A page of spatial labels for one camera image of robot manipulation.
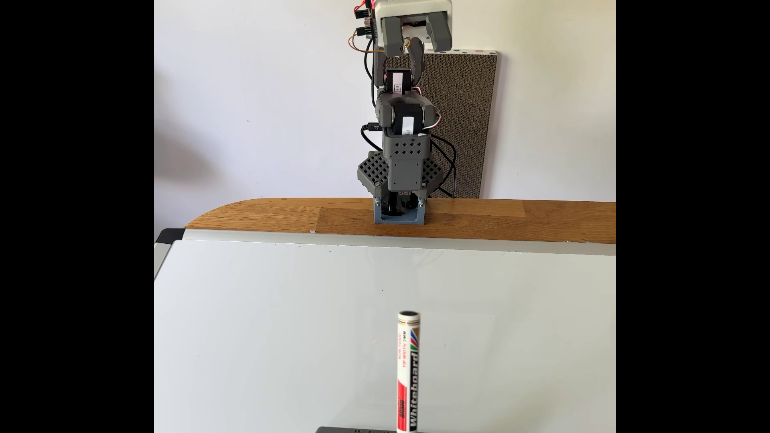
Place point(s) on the whiteboard with silver frame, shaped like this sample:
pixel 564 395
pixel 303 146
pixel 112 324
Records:
pixel 289 337

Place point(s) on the grey marker holder block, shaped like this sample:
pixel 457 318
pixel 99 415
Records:
pixel 355 430

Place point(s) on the white whiteboard marker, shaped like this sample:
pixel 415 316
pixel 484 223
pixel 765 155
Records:
pixel 408 373

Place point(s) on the brown corrugated cardboard panel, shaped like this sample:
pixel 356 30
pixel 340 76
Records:
pixel 466 120

